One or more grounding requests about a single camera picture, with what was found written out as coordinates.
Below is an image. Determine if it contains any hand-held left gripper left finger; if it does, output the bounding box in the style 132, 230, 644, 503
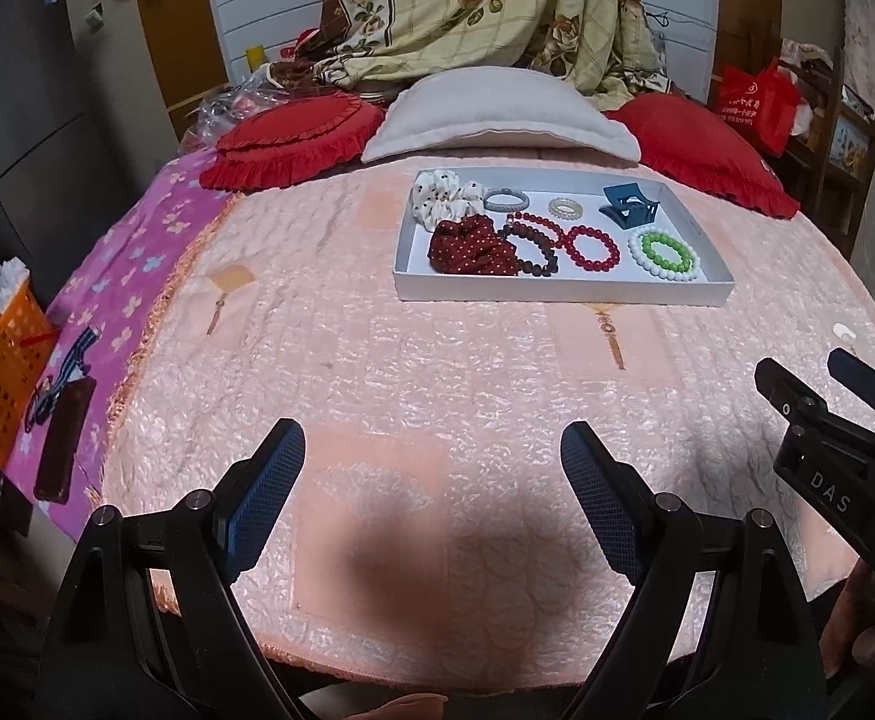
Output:
36, 418, 307, 720

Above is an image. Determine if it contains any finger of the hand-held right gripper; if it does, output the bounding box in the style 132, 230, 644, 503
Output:
828, 349, 875, 410
754, 358, 847, 430

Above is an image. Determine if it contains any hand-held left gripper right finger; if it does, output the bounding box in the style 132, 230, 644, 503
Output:
558, 420, 832, 720

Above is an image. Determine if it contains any green bead bracelet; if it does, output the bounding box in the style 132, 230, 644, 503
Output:
640, 232, 690, 271

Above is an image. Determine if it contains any white bead bracelet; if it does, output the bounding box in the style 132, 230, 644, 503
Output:
627, 227, 703, 284

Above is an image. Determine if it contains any brown bead bracelet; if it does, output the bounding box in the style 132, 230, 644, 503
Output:
505, 223, 561, 278

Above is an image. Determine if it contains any white shallow box tray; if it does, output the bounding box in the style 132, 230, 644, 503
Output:
394, 167, 735, 307

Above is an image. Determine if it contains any translucent dark orange bead bracelet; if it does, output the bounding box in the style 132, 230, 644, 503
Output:
504, 211, 568, 250

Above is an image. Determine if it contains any grey braided hair tie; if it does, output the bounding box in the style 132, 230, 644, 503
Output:
483, 187, 532, 213

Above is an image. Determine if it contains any person's right hand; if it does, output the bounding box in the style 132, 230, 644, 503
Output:
820, 562, 875, 691

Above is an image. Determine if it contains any pink quilted bedspread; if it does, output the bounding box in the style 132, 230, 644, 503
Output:
100, 150, 875, 683

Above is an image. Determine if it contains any brown leather wallet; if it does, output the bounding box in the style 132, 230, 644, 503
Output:
32, 376, 98, 503

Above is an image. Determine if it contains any wooden shelf rack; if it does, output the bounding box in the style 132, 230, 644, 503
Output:
783, 60, 875, 256

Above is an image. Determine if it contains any blue hair claw clip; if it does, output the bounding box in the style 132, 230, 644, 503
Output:
597, 181, 662, 230

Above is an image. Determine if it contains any purple floral blanket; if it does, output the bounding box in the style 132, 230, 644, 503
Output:
10, 154, 239, 541

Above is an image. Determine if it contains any red ruffled pillow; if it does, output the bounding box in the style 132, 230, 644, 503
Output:
606, 94, 800, 220
199, 90, 386, 191

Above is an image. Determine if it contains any orange plastic basket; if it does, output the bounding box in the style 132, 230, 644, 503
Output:
0, 277, 59, 470

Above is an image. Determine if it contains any dark red polka-dot scrunchie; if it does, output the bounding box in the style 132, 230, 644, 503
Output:
427, 214, 521, 276

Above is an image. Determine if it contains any red shopping bag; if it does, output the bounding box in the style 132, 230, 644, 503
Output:
715, 56, 802, 155

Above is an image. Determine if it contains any white tissue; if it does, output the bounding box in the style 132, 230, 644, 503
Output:
0, 257, 29, 312

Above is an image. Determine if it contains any white polka-dot scrunchie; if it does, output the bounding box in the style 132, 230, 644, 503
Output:
411, 169, 487, 230

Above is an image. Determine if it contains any clear plastic bag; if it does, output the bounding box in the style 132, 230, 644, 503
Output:
182, 64, 311, 151

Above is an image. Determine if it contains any cream pillow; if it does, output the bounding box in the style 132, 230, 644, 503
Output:
361, 67, 641, 166

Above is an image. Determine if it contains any grey refrigerator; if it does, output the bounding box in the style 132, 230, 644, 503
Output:
0, 0, 176, 301

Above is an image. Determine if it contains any wooden door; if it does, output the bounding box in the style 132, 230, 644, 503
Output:
133, 0, 232, 143

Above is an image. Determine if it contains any yellow floral quilt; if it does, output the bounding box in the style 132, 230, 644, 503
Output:
268, 0, 667, 113

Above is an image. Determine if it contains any blue striped lanyard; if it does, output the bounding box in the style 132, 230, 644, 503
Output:
23, 326, 103, 432

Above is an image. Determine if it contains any red bead bracelet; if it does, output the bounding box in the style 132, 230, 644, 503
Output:
561, 223, 620, 269

